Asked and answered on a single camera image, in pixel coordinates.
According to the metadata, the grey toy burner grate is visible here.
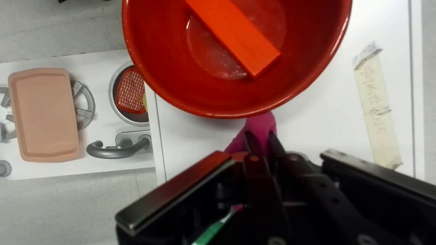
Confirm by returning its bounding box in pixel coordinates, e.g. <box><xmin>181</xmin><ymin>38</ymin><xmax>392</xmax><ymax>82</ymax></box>
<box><xmin>0</xmin><ymin>79</ymin><xmax>98</xmax><ymax>143</ymax></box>

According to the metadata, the white toy sink counter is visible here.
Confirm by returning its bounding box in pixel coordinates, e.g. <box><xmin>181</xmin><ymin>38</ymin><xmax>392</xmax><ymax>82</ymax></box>
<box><xmin>0</xmin><ymin>48</ymin><xmax>156</xmax><ymax>181</ymax></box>

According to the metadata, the white toy cabinet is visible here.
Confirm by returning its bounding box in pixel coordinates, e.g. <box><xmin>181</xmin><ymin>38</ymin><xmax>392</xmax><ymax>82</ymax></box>
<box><xmin>143</xmin><ymin>0</ymin><xmax>426</xmax><ymax>184</ymax></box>

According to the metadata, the pink plastic cutting board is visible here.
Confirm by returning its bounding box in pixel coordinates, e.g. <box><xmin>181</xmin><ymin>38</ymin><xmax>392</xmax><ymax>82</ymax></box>
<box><xmin>6</xmin><ymin>67</ymin><xmax>81</xmax><ymax>163</ymax></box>

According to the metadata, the beige masking tape strip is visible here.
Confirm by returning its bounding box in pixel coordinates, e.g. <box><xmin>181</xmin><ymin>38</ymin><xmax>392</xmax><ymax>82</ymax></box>
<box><xmin>351</xmin><ymin>41</ymin><xmax>404</xmax><ymax>170</ymax></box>

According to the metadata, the purple plush toy green leaf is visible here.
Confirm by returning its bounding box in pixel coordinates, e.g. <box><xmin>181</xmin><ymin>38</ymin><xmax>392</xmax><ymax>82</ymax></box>
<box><xmin>189</xmin><ymin>110</ymin><xmax>279</xmax><ymax>245</ymax></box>

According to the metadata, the grey toy knob handle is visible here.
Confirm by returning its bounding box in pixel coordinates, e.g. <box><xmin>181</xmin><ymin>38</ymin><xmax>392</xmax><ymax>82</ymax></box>
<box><xmin>0</xmin><ymin>159</ymin><xmax>13</xmax><ymax>178</ymax></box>

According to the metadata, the grey toy faucet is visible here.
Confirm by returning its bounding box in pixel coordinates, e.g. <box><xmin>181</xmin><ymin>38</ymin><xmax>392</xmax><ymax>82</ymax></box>
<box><xmin>84</xmin><ymin>129</ymin><xmax>152</xmax><ymax>160</ymax></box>

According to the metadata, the orange rectangular block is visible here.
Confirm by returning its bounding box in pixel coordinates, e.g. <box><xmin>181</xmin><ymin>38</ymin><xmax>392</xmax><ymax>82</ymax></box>
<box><xmin>183</xmin><ymin>0</ymin><xmax>282</xmax><ymax>79</ymax></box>

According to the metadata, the orange red plastic bowl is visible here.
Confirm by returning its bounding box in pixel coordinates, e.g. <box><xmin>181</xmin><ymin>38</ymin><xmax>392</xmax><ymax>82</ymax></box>
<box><xmin>121</xmin><ymin>0</ymin><xmax>354</xmax><ymax>120</ymax></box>

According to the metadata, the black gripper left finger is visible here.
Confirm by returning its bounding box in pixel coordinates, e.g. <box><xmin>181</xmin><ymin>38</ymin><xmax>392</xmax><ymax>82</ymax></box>
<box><xmin>114</xmin><ymin>129</ymin><xmax>284</xmax><ymax>245</ymax></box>

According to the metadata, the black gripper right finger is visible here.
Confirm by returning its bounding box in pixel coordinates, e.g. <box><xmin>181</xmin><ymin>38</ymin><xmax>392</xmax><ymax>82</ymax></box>
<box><xmin>265</xmin><ymin>129</ymin><xmax>436</xmax><ymax>245</ymax></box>

